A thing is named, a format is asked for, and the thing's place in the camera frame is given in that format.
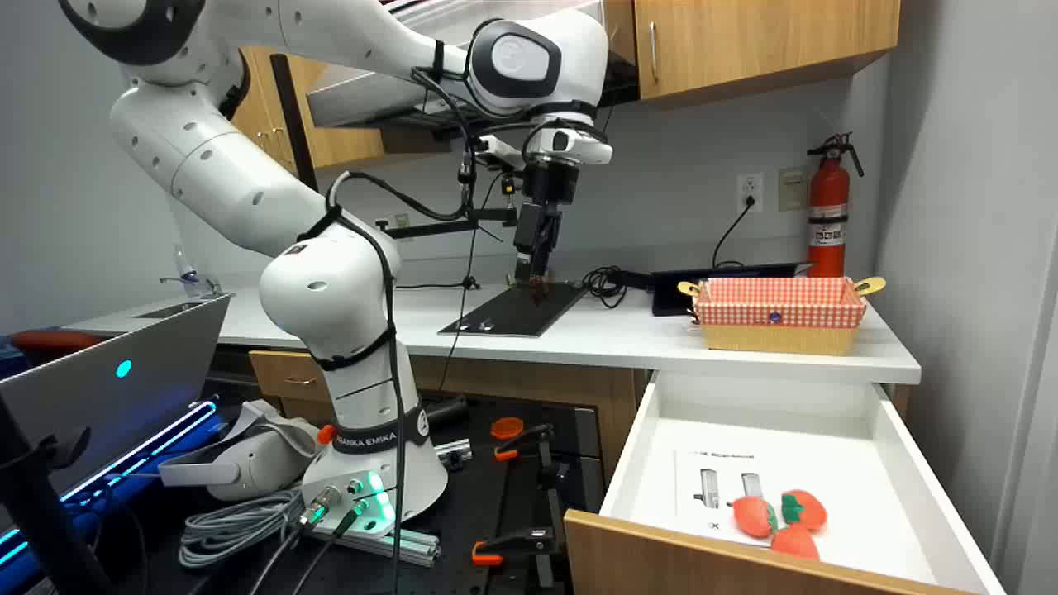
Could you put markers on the silver laptop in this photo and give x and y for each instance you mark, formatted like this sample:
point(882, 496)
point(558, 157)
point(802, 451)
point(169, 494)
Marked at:
point(101, 407)

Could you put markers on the black induction cooktop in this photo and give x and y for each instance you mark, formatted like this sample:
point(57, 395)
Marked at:
point(517, 316)

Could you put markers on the printed paper sheet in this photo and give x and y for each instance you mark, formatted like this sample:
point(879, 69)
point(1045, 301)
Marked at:
point(729, 485)

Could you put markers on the white wall outlet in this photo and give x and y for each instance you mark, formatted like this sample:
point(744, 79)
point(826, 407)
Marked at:
point(748, 190)

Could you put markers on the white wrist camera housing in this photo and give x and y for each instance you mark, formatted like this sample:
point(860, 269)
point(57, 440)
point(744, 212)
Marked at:
point(500, 149)

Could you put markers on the black camera stand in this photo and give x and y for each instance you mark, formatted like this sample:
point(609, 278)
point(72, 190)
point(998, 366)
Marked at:
point(442, 230)

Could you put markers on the beige wall switch plate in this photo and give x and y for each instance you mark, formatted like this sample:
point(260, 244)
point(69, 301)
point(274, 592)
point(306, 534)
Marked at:
point(792, 190)

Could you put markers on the chrome faucet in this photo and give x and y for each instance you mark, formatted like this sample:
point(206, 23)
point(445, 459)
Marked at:
point(180, 269)

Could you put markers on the wooden drawer white interior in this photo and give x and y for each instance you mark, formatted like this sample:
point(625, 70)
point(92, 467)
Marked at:
point(650, 564)

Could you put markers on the black box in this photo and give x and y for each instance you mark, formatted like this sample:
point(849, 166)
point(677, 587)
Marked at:
point(674, 291)

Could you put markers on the orange plush fruit green leaf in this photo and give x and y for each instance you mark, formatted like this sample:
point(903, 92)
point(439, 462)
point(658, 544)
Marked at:
point(813, 512)

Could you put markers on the black tripod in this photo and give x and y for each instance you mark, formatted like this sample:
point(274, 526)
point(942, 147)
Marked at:
point(34, 506)

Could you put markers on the wooden base cabinet frame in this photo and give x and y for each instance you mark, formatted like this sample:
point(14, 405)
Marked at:
point(530, 386)

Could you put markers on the white VR headset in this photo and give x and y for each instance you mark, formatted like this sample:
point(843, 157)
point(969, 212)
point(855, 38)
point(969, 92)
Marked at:
point(242, 463)

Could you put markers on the small wooden drawer front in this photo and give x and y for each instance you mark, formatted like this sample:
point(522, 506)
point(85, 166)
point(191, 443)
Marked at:
point(284, 377)

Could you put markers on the red fire extinguisher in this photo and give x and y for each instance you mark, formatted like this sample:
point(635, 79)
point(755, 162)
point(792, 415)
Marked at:
point(829, 221)

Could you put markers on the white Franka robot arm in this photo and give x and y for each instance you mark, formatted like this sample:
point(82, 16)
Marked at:
point(332, 287)

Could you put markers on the red flat object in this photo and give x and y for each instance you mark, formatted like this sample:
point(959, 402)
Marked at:
point(46, 342)

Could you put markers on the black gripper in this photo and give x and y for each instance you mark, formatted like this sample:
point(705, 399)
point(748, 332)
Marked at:
point(542, 227)

